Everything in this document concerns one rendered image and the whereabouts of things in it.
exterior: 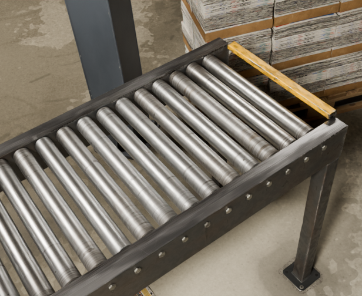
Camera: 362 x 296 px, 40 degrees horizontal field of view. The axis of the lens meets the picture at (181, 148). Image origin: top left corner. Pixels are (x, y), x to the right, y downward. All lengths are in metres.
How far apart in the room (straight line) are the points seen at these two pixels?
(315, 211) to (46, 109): 1.66
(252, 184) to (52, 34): 2.35
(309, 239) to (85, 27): 1.15
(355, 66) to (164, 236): 1.55
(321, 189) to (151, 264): 0.62
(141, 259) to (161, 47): 2.09
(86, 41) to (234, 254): 1.04
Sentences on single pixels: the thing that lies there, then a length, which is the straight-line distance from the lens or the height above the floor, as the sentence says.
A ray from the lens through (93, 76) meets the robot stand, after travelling 2.16.
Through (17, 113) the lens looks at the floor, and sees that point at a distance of 2.81.
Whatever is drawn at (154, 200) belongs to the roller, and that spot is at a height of 0.80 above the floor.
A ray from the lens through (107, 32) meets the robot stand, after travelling 1.97.
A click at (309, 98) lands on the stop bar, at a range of 1.42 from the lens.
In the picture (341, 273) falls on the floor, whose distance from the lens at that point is 2.05.
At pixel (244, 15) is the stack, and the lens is 2.00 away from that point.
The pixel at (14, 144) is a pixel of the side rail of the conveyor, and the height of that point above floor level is 0.80.
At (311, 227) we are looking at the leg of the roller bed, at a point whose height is 0.36.
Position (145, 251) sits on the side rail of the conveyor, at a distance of 1.12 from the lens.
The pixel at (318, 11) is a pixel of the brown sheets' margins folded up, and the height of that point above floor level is 0.63.
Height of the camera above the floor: 1.75
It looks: 47 degrees down
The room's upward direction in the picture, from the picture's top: 6 degrees counter-clockwise
